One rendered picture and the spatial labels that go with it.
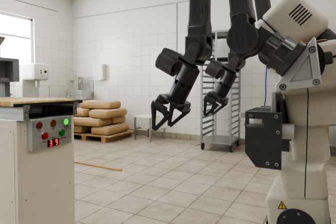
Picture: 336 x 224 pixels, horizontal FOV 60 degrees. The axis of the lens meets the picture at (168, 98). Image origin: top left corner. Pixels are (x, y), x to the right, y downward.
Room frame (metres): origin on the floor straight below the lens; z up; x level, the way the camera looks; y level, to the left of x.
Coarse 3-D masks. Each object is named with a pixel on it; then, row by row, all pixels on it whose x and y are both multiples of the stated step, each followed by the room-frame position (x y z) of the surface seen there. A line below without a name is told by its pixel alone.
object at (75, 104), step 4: (56, 104) 1.55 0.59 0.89; (60, 104) 1.54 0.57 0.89; (64, 104) 1.53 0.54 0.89; (68, 104) 1.51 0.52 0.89; (72, 104) 1.50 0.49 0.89; (76, 104) 1.52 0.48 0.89; (32, 108) 1.64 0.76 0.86; (36, 108) 1.62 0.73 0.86; (40, 108) 1.61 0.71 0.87; (52, 108) 1.57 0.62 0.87; (56, 108) 1.55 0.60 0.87; (60, 108) 1.54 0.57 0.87; (64, 108) 1.53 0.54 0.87; (68, 108) 1.52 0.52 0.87; (72, 108) 1.50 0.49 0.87; (76, 108) 1.52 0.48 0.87; (32, 112) 1.64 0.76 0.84; (36, 112) 1.62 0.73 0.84; (40, 112) 1.61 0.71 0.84; (52, 112) 1.57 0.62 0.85; (56, 112) 1.55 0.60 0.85; (60, 112) 1.54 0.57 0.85; (64, 112) 1.53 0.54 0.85; (68, 112) 1.52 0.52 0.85; (72, 112) 1.50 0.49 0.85; (76, 112) 1.52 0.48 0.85
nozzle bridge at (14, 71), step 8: (0, 64) 2.00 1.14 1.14; (8, 64) 2.00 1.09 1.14; (16, 64) 2.01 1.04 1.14; (0, 72) 1.99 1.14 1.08; (8, 72) 2.00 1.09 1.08; (16, 72) 2.01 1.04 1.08; (0, 80) 1.94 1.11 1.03; (8, 80) 1.99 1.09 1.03; (16, 80) 2.01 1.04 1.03; (0, 88) 2.06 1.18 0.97; (8, 88) 2.07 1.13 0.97; (0, 96) 2.06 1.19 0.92; (8, 96) 2.06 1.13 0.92
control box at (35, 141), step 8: (32, 120) 1.28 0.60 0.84; (40, 120) 1.32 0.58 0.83; (48, 120) 1.36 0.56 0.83; (56, 120) 1.40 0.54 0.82; (32, 128) 1.28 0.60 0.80; (40, 128) 1.32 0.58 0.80; (48, 128) 1.36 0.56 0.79; (56, 128) 1.40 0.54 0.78; (64, 128) 1.45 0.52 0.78; (32, 136) 1.28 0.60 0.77; (40, 136) 1.32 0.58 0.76; (48, 136) 1.36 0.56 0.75; (56, 136) 1.40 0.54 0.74; (64, 136) 1.45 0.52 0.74; (32, 144) 1.28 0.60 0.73; (40, 144) 1.32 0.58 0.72; (48, 144) 1.36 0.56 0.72
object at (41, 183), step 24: (0, 120) 1.30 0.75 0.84; (72, 120) 1.54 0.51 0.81; (0, 144) 1.30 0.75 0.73; (24, 144) 1.28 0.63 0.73; (72, 144) 1.54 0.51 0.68; (0, 168) 1.30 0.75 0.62; (24, 168) 1.28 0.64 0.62; (48, 168) 1.39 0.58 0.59; (72, 168) 1.54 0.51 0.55; (0, 192) 1.30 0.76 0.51; (24, 192) 1.28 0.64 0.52; (48, 192) 1.39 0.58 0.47; (72, 192) 1.53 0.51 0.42; (0, 216) 1.30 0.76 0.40; (24, 216) 1.27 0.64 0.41; (48, 216) 1.39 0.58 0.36; (72, 216) 1.53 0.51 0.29
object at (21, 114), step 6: (0, 108) 1.31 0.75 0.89; (6, 108) 1.29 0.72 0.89; (12, 108) 1.27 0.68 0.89; (18, 108) 1.25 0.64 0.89; (24, 108) 1.24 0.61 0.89; (0, 114) 1.31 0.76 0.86; (6, 114) 1.29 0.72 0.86; (12, 114) 1.27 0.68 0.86; (18, 114) 1.26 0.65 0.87; (24, 114) 1.25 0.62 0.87; (18, 120) 1.26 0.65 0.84; (24, 120) 1.25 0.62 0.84
